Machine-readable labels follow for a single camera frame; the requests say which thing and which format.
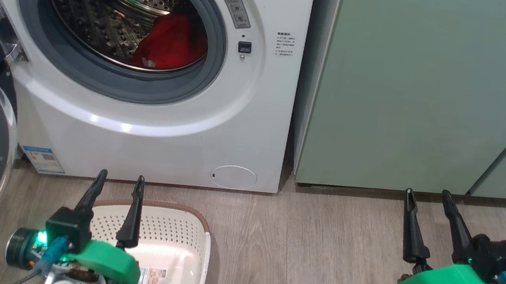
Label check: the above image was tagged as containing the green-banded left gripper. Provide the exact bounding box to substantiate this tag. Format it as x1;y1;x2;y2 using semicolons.
2;160;152;284

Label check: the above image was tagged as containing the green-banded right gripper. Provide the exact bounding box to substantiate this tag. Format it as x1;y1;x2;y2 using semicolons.
395;185;506;284

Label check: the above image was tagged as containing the red garment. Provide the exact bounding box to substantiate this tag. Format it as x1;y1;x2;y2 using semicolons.
129;28;170;71
145;11;211;75

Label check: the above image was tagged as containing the white front-load washing machine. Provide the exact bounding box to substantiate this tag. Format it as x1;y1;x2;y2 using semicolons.
0;0;315;202

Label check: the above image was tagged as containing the steel perforated washer drum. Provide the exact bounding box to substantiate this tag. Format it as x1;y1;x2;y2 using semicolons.
37;0;214;80

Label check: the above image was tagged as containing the metal washer door hinge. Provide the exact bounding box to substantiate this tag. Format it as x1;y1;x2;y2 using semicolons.
0;0;36;67

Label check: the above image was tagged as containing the black door latch socket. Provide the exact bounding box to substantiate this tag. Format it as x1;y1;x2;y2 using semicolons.
237;40;253;60

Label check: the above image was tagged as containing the cream perforated laundry basket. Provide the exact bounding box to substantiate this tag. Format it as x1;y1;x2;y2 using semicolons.
75;194;216;284

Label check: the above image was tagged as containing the white basket product label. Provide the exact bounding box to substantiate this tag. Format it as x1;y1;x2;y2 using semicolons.
134;265;168;284

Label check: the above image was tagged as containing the blue energy label sticker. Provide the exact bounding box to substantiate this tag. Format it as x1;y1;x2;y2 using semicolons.
19;144;68;176

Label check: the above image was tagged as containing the round white filter cover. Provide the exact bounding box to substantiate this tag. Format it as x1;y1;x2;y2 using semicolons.
209;162;258;192

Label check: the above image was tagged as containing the wide green cabinet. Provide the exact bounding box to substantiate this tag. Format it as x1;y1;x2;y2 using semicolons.
288;0;506;207

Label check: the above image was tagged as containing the grey warning sticker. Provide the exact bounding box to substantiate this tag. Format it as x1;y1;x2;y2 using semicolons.
213;0;254;31

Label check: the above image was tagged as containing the blue-plug left camera cable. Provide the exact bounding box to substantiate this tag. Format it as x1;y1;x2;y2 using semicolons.
15;232;70;284

